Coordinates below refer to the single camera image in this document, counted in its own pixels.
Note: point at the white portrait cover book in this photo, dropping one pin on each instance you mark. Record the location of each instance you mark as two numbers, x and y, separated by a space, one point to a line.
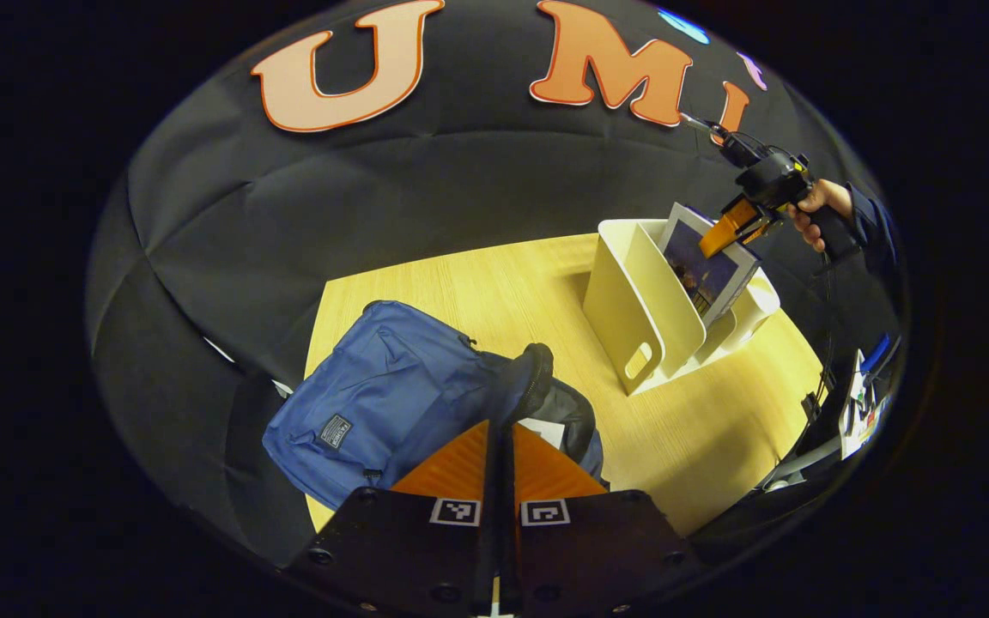
546 432

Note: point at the white bookshelf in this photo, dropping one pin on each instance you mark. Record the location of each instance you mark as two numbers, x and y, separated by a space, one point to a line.
623 300

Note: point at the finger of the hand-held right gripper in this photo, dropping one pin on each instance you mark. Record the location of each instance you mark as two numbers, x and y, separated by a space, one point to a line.
726 227

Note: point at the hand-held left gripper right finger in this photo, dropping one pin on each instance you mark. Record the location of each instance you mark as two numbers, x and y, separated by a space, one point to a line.
589 549

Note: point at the blue schoolbag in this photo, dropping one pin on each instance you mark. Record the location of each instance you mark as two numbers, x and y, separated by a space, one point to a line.
383 403

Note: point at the white printed paper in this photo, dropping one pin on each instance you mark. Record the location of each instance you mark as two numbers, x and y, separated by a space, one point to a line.
859 412

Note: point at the blue cover book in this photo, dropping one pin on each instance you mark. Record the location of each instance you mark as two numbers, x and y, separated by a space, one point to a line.
705 279

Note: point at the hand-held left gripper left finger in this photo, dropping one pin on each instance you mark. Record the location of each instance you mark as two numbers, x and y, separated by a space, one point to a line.
409 549

